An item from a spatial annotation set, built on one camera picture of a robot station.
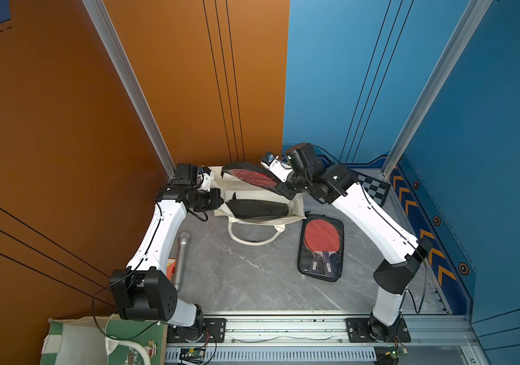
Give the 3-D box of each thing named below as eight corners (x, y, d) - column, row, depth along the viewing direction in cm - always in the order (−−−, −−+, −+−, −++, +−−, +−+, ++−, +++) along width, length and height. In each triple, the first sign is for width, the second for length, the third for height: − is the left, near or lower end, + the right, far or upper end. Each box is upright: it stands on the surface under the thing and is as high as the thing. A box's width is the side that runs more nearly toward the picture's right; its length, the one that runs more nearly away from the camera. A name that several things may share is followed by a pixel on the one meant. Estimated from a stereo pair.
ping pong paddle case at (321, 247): (294, 274, 87) (295, 272, 85) (302, 214, 104) (303, 211, 102) (342, 284, 84) (344, 282, 82) (342, 221, 102) (344, 218, 100)
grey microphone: (171, 291, 84) (167, 288, 81) (182, 236, 98) (180, 231, 95) (181, 290, 84) (178, 287, 81) (191, 235, 98) (189, 231, 95)
